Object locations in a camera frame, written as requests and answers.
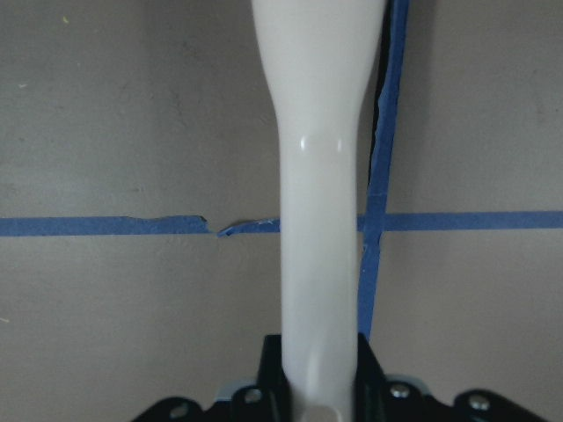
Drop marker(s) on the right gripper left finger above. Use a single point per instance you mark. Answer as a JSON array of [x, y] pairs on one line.
[[266, 397]]

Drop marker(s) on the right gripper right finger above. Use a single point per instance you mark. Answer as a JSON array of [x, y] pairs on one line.
[[382, 397]]

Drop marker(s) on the beige hand brush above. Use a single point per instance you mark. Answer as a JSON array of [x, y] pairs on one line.
[[317, 57]]

